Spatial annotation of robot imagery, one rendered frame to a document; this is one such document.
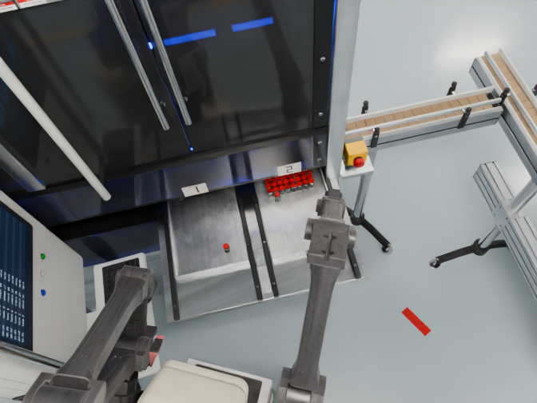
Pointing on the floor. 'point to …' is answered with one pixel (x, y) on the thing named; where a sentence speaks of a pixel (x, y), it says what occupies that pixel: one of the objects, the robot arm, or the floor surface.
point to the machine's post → (340, 81)
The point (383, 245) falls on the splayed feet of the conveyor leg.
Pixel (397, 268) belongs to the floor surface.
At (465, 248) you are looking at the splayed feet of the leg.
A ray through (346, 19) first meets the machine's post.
